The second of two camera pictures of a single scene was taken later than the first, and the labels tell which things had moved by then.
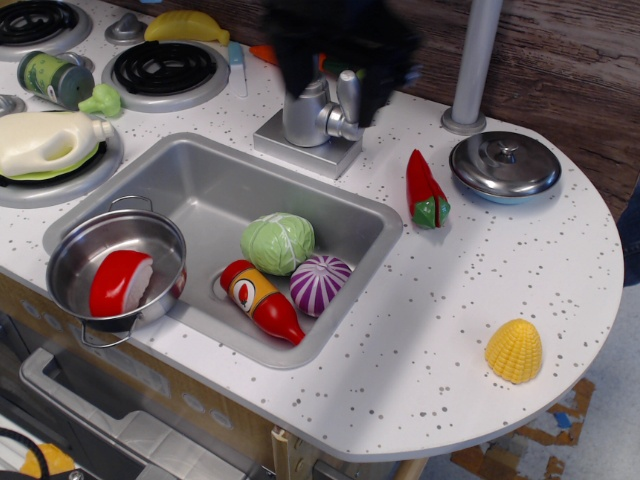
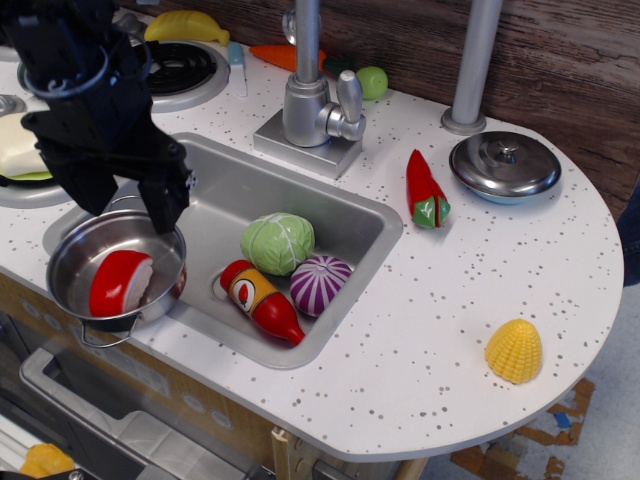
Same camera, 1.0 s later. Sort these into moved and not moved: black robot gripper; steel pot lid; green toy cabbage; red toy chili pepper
Moved: black robot gripper
Not moved: steel pot lid; green toy cabbage; red toy chili pepper
